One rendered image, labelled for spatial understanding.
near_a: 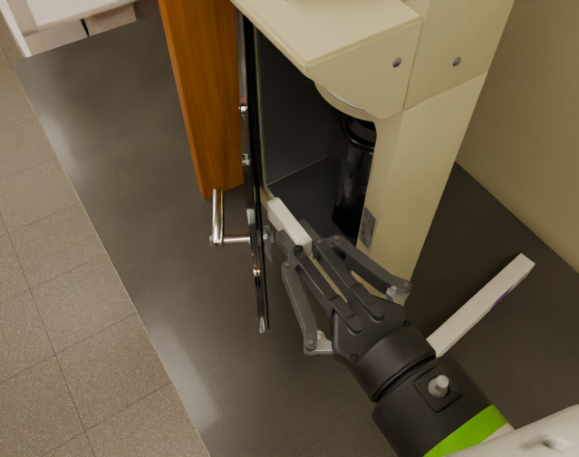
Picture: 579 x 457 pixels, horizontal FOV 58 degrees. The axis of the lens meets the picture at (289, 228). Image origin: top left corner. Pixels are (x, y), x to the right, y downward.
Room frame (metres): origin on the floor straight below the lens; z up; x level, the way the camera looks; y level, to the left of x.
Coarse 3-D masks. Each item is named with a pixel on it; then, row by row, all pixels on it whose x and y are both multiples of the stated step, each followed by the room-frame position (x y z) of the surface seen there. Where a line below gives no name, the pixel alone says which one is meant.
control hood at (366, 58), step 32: (256, 0) 0.40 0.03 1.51; (320, 0) 0.40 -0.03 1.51; (352, 0) 0.40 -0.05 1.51; (384, 0) 0.40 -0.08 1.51; (288, 32) 0.36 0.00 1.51; (320, 32) 0.36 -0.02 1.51; (352, 32) 0.36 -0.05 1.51; (384, 32) 0.36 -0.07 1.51; (416, 32) 0.38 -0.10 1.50; (320, 64) 0.33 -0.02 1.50; (352, 64) 0.34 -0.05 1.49; (384, 64) 0.36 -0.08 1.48; (352, 96) 0.35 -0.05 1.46; (384, 96) 0.37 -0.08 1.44
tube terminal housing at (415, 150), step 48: (432, 0) 0.38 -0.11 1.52; (480, 0) 0.41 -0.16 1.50; (432, 48) 0.39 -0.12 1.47; (480, 48) 0.43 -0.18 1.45; (432, 96) 0.40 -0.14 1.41; (384, 144) 0.39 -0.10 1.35; (432, 144) 0.41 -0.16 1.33; (384, 192) 0.38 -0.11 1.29; (432, 192) 0.43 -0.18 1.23; (384, 240) 0.39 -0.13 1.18; (336, 288) 0.43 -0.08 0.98
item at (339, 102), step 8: (320, 88) 0.52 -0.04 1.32; (328, 96) 0.50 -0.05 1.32; (336, 96) 0.50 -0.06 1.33; (336, 104) 0.49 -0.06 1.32; (344, 104) 0.49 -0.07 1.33; (352, 104) 0.48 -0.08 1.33; (344, 112) 0.48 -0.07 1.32; (352, 112) 0.48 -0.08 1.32; (360, 112) 0.47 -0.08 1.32; (368, 120) 0.47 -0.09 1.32
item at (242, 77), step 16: (240, 16) 0.57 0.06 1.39; (240, 32) 0.54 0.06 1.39; (240, 48) 0.51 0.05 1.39; (240, 64) 0.48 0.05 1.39; (240, 80) 0.45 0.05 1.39; (240, 96) 0.43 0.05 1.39; (240, 112) 0.40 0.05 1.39; (240, 128) 0.38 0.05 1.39; (256, 192) 0.57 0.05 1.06; (256, 208) 0.47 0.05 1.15; (256, 224) 0.39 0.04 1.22; (256, 240) 0.34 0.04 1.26; (256, 256) 0.33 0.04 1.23; (256, 272) 0.33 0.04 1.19; (256, 288) 0.33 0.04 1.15; (256, 304) 0.33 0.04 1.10
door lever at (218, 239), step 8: (216, 192) 0.45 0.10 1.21; (224, 192) 0.45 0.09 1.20; (216, 200) 0.43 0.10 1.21; (224, 200) 0.44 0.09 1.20; (216, 208) 0.42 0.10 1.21; (224, 208) 0.42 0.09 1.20; (216, 216) 0.41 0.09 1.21; (224, 216) 0.41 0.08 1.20; (216, 224) 0.39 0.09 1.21; (224, 224) 0.40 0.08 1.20; (216, 232) 0.38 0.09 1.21; (224, 232) 0.38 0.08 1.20; (248, 232) 0.38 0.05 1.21; (216, 240) 0.37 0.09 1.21; (224, 240) 0.37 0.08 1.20; (232, 240) 0.37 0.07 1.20; (240, 240) 0.37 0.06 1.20; (248, 240) 0.37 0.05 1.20
